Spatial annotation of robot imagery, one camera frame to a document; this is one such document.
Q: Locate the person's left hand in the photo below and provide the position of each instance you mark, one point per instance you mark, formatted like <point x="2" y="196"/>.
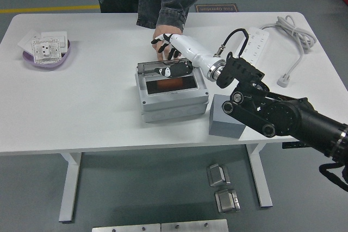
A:
<point x="161" y="31"/>

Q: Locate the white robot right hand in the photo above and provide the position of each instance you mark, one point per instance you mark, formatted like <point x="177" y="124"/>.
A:
<point x="190" y="48"/>

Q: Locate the clear hinged box lid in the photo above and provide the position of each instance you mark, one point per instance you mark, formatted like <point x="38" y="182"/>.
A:
<point x="145" y="66"/>

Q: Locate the orange cylinder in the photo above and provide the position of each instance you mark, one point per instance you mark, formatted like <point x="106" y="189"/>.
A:
<point x="170" y="83"/>

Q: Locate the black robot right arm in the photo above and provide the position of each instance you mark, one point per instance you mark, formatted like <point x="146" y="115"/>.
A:
<point x="285" y="115"/>

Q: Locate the grey plastic junction box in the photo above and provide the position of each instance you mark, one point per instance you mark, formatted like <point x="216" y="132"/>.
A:
<point x="174" y="103"/>

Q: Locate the grey cube block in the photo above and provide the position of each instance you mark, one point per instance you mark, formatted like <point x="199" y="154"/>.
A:
<point x="220" y="126"/>

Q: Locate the dark floor sign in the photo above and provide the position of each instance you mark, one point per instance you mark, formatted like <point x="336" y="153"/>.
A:
<point x="216" y="8"/>

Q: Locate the white power strip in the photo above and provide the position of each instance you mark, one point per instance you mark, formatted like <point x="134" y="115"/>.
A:
<point x="257" y="44"/>

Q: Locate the purple shallow bowl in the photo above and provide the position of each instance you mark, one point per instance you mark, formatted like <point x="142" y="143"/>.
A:
<point x="63" y="58"/>

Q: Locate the white socket panel with holes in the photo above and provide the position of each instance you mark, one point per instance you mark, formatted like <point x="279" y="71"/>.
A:
<point x="46" y="51"/>

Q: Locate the small metal block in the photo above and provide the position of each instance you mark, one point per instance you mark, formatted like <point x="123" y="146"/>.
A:
<point x="227" y="201"/>
<point x="217" y="175"/>

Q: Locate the white table leg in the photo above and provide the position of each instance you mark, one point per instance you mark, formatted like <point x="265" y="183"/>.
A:
<point x="261" y="177"/>
<point x="69" y="185"/>

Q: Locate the white double switch plate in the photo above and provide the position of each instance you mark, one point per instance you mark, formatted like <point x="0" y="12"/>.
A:
<point x="61" y="37"/>

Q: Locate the plain white switch plate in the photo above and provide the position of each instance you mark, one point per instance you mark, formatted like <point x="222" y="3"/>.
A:
<point x="25" y="42"/>

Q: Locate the black perforated bracket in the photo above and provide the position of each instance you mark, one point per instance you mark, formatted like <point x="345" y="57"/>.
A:
<point x="292" y="145"/>

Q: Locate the metal base plate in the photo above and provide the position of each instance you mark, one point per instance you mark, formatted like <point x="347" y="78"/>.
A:
<point x="125" y="228"/>
<point x="194" y="226"/>

